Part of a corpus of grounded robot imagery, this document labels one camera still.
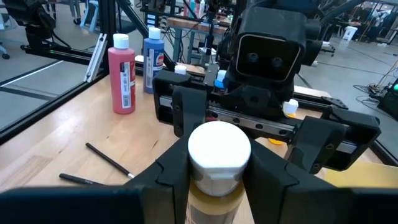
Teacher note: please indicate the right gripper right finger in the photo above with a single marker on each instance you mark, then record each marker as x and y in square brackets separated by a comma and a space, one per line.
[295, 205]

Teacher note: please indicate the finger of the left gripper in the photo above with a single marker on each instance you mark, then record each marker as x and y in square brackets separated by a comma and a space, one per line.
[314, 143]
[189, 109]

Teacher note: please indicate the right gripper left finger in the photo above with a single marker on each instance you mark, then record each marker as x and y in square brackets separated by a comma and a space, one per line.
[124, 205]

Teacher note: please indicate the small yellow paint bottle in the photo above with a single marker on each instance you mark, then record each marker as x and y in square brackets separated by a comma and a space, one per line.
[290, 107]

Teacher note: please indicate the medium round black paintbrush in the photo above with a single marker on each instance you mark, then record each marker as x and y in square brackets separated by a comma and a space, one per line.
[109, 160]

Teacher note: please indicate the small ochre paint bottle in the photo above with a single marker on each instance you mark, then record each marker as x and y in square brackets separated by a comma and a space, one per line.
[217, 149]

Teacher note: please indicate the small blue paint bottle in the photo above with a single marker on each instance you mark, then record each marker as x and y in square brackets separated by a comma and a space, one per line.
[220, 79]

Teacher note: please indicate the large blue paint bottle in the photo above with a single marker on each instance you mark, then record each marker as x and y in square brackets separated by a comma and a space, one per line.
[152, 53]

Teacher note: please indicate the large red paint bottle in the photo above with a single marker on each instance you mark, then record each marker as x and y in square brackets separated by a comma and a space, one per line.
[118, 77]

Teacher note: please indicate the wooden workbench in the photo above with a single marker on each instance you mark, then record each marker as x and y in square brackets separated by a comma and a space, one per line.
[199, 25]

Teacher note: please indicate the black box green light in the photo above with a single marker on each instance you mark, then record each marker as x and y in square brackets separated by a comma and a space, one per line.
[388, 99]

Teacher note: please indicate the white waste bin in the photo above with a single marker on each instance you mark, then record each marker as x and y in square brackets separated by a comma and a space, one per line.
[349, 32]

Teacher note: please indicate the black wheeled equipment base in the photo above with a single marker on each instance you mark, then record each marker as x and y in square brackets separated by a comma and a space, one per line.
[31, 21]

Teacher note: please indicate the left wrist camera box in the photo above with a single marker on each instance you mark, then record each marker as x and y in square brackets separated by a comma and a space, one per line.
[267, 59]

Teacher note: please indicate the silver frame bracket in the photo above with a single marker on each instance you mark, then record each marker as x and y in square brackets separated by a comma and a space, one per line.
[96, 56]

